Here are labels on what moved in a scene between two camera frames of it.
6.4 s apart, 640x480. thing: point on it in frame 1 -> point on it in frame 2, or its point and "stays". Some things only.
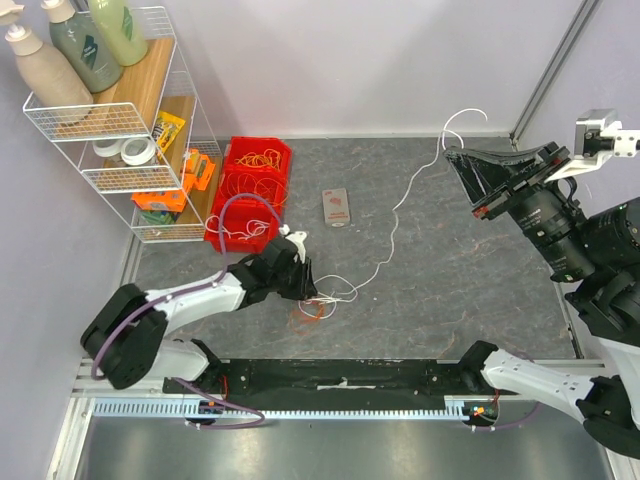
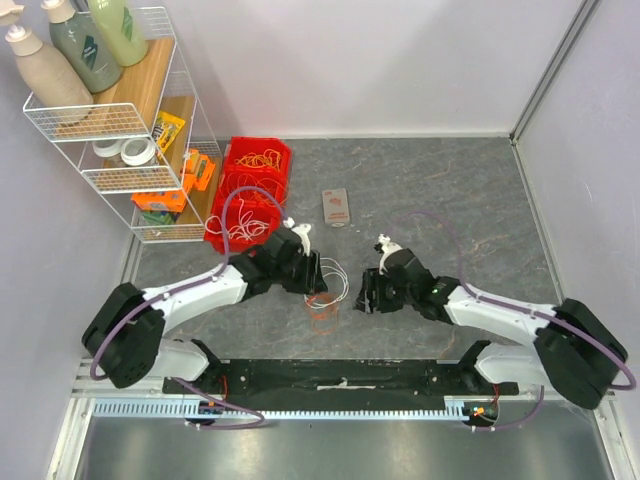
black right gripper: (516, 182) -> (373, 291)
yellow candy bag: (166, 129) stays
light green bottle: (120, 28) stays
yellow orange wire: (254, 160) stays
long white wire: (412, 180) -> (343, 275)
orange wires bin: (232, 184) stays
